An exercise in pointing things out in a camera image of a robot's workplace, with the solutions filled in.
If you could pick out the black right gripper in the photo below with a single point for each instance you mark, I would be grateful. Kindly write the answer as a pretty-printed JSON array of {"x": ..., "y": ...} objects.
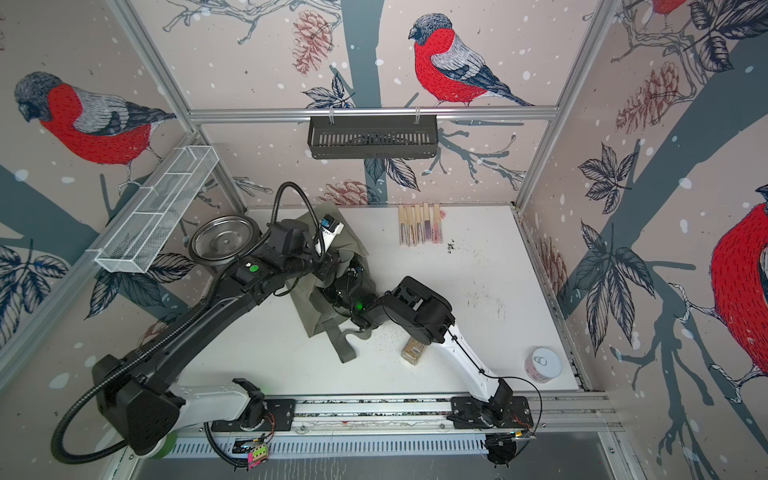
[{"x": 331, "y": 285}]

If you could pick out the green tape roll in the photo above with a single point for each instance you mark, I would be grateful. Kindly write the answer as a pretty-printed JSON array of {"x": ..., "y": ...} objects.
[{"x": 163, "y": 447}]

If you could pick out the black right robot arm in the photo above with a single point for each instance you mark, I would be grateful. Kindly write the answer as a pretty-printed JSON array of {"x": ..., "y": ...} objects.
[{"x": 428, "y": 318}]

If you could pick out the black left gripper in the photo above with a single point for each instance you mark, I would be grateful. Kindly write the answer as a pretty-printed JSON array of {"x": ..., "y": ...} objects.
[{"x": 330, "y": 259}]

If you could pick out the white wire mesh basket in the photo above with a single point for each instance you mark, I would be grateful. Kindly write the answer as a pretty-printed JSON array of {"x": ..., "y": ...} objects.
[{"x": 141, "y": 237}]

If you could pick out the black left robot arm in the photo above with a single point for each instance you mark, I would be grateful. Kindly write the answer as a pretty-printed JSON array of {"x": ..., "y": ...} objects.
[{"x": 140, "y": 397}]

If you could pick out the purple folding fan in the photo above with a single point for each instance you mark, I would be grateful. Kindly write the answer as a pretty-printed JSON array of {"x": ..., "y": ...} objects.
[{"x": 427, "y": 223}]

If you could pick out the pink circuit board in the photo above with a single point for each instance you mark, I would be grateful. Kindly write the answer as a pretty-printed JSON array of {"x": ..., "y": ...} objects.
[{"x": 251, "y": 453}]

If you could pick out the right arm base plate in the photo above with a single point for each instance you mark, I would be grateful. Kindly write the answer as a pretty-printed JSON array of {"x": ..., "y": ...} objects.
[{"x": 469, "y": 413}]

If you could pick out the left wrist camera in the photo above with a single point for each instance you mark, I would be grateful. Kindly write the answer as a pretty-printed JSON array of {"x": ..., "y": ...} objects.
[{"x": 330, "y": 228}]

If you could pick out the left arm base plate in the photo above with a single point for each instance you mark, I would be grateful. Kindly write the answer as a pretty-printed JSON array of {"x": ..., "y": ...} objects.
[{"x": 272, "y": 414}]

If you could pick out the glass spice jar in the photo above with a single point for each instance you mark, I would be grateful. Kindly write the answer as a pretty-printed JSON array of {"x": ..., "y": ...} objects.
[{"x": 412, "y": 351}]

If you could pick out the olive green tote bag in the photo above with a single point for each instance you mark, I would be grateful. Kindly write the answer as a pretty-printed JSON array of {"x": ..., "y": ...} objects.
[{"x": 315, "y": 312}]

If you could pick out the aluminium mounting rail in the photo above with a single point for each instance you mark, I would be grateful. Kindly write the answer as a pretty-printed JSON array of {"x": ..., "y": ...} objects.
[{"x": 415, "y": 414}]

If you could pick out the white round tin can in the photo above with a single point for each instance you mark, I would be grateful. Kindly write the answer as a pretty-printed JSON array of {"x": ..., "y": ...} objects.
[{"x": 543, "y": 365}]

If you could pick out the black hanging shelf basket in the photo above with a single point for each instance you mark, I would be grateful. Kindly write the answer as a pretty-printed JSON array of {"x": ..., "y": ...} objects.
[{"x": 373, "y": 137}]

